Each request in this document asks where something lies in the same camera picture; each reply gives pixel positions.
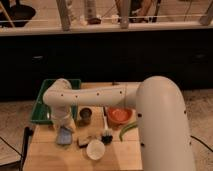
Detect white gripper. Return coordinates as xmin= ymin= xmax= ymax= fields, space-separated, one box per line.
xmin=51 ymin=106 xmax=76 ymax=132

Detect blue sponge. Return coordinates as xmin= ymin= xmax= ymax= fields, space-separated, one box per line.
xmin=56 ymin=127 xmax=72 ymax=145

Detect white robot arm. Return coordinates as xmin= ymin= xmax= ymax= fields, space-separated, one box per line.
xmin=43 ymin=76 xmax=196 ymax=171

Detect metal cup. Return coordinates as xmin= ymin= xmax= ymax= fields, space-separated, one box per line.
xmin=79 ymin=108 xmax=92 ymax=126

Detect brown block sponge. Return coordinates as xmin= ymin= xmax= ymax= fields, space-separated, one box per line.
xmin=77 ymin=136 xmax=95 ymax=148

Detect green plastic tray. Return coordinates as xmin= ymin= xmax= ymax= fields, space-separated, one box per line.
xmin=30 ymin=79 xmax=81 ymax=125

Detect black clamp stand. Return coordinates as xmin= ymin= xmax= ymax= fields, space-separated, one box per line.
xmin=19 ymin=127 xmax=34 ymax=171

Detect dish brush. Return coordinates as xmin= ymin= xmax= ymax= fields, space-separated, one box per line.
xmin=101 ymin=108 xmax=113 ymax=145

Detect orange bowl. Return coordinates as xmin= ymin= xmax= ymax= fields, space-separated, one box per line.
xmin=107 ymin=108 xmax=132 ymax=125

